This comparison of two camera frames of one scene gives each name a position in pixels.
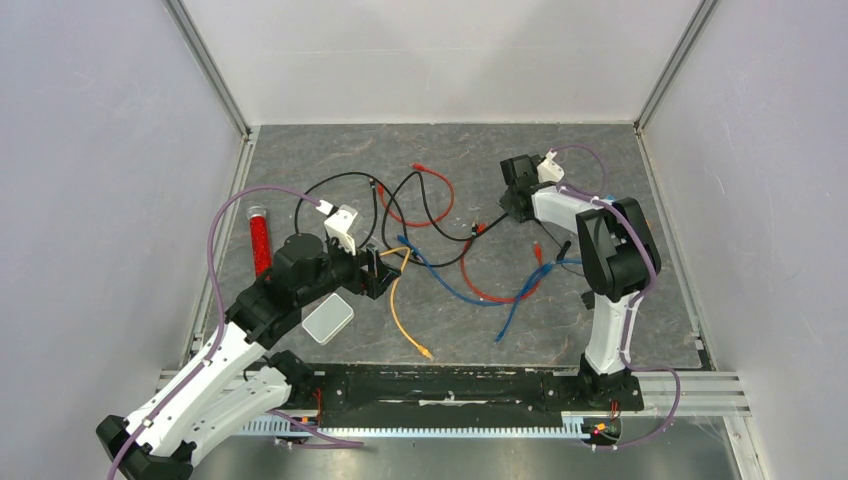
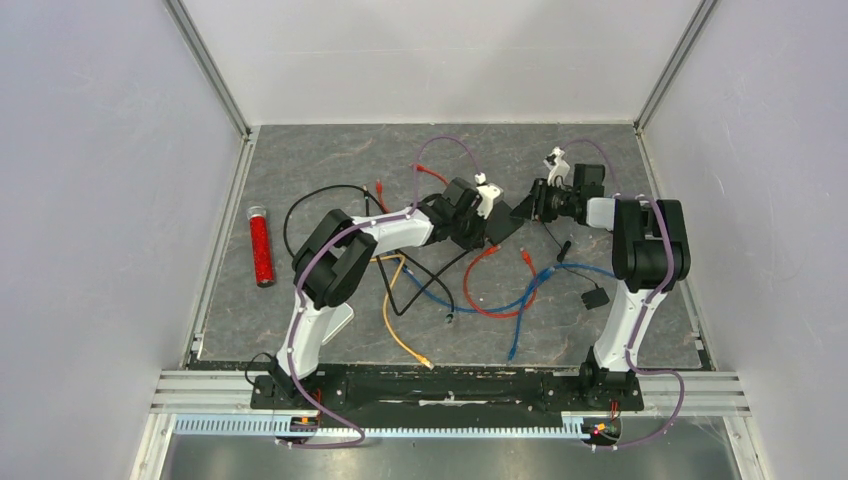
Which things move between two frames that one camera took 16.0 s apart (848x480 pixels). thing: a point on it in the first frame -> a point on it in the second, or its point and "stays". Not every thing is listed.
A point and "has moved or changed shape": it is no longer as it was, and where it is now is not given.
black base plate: x=455 y=391 stays
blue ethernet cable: x=519 y=298 has moved or changed shape
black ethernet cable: x=467 y=237 -> x=367 y=199
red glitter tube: x=260 y=241 stays
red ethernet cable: x=482 y=226 -> x=498 y=315
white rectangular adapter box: x=328 y=318 stays
